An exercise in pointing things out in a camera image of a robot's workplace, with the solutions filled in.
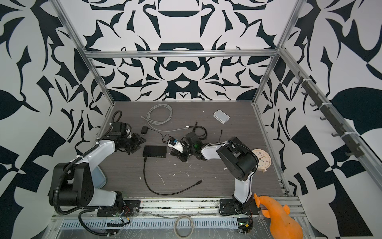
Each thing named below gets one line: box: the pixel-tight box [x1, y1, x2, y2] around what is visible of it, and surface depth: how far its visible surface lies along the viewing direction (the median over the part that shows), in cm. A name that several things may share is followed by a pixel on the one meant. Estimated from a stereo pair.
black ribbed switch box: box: [142, 145, 168, 158], surface depth 93 cm
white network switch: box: [212, 109, 231, 124], surface depth 113 cm
